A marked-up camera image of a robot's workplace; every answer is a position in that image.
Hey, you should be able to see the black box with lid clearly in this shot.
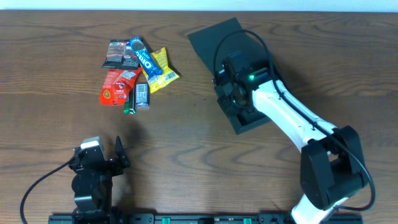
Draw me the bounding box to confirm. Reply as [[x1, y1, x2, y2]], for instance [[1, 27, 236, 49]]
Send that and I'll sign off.
[[188, 18, 280, 134]]

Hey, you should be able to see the yellow snack packet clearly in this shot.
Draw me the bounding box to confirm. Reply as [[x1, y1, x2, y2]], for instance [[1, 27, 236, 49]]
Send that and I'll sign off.
[[141, 47, 180, 94]]

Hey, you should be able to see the blue Oreo packet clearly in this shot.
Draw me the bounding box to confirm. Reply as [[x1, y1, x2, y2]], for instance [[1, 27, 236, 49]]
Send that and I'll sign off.
[[129, 36, 163, 79]]

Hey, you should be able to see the black snack packet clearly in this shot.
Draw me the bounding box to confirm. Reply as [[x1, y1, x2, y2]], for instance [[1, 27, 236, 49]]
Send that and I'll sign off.
[[102, 39, 140, 70]]

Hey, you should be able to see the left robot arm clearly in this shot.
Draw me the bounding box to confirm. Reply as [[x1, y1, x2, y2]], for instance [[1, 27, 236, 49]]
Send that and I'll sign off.
[[69, 136, 131, 224]]

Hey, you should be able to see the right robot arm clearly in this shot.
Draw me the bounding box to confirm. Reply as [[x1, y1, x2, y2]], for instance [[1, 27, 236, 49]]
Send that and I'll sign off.
[[215, 52, 373, 223]]

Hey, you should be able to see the green wrapped candy stick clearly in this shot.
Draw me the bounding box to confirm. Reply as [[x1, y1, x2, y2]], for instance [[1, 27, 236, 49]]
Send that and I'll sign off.
[[124, 88, 136, 114]]

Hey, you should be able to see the orange Reese's packet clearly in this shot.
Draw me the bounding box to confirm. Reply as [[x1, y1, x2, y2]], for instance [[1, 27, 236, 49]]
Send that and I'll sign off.
[[99, 67, 142, 105]]

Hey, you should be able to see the small blue carton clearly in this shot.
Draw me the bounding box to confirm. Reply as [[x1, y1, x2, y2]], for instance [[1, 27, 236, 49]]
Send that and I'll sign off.
[[136, 83, 149, 108]]

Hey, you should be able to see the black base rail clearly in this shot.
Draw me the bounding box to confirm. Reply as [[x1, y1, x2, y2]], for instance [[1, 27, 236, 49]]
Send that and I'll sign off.
[[48, 213, 363, 224]]

